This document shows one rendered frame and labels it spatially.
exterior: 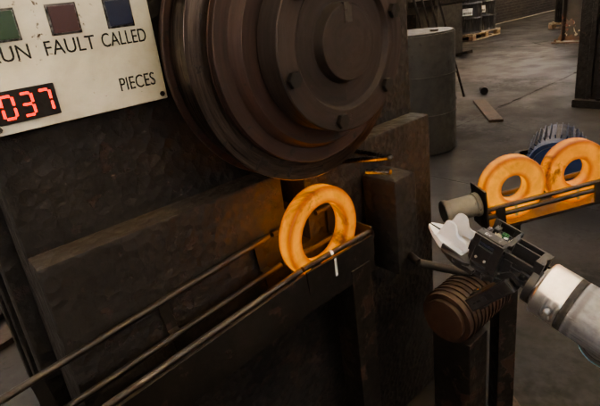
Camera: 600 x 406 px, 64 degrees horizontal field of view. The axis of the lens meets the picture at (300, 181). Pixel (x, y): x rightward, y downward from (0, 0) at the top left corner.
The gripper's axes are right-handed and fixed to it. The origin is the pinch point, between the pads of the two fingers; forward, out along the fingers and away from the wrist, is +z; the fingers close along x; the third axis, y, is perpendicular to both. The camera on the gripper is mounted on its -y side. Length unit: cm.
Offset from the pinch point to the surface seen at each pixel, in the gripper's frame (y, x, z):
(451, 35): -36, -238, 145
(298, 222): 0.1, 19.6, 16.8
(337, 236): -8.3, 8.3, 16.2
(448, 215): -10.7, -21.0, 7.8
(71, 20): 34, 47, 39
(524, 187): -5.2, -39.0, -0.3
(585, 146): 6, -50, -6
